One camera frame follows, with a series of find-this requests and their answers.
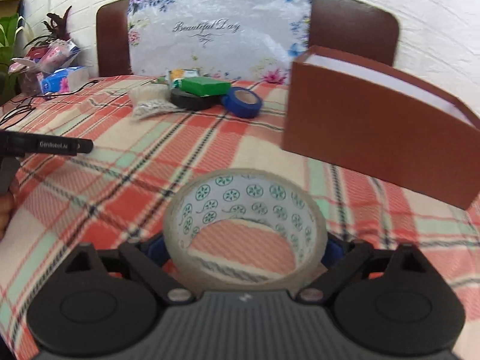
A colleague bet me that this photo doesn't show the person's left hand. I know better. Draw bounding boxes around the person's left hand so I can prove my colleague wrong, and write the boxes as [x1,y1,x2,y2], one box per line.
[0,178,20,240]

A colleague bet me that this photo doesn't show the green box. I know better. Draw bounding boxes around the green box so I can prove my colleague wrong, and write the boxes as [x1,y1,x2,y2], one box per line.
[180,77,231,97]

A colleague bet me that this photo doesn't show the cotton swabs bag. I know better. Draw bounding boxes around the cotton swabs bag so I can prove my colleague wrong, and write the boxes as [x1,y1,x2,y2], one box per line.
[128,84,182,120]

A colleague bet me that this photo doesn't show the brown wooden headboard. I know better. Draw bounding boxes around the brown wooden headboard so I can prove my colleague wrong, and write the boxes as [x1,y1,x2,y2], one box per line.
[96,0,400,77]

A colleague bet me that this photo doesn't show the red plaid blanket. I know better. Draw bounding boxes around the red plaid blanket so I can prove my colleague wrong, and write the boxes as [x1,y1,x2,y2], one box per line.
[1,76,479,359]

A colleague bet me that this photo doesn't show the brown cardboard box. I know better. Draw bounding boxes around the brown cardboard box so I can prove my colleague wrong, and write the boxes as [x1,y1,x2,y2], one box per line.
[282,46,479,209]

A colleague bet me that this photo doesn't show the green potted plant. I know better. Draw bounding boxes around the green potted plant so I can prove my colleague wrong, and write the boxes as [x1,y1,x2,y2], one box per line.
[1,6,72,105]

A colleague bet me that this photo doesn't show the clear patterned tape roll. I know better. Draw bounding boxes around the clear patterned tape roll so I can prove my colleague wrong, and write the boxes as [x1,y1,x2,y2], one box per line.
[163,168,328,294]

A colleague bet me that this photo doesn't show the blue tape roll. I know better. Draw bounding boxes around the blue tape roll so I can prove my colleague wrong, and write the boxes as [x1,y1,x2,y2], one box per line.
[221,86,263,119]

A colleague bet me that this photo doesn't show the blue tissue pack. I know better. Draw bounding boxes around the blue tissue pack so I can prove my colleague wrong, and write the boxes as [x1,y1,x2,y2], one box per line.
[41,67,89,94]

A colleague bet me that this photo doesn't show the black tape roll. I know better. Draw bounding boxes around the black tape roll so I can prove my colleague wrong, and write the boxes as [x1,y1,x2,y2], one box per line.
[170,88,221,111]

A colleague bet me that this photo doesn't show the colourful snack packets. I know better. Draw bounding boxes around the colourful snack packets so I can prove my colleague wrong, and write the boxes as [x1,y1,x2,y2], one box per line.
[155,68,200,87]

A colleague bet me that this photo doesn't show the pink wrapped package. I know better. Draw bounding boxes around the pink wrapped package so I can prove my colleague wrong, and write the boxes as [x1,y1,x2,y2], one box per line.
[8,40,80,75]

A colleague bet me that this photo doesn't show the floral white pillow bag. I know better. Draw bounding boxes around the floral white pillow bag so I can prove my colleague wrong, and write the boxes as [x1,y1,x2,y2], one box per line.
[127,0,312,85]

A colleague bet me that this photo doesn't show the black cable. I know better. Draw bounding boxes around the black cable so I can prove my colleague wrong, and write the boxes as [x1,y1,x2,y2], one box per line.
[0,77,100,126]

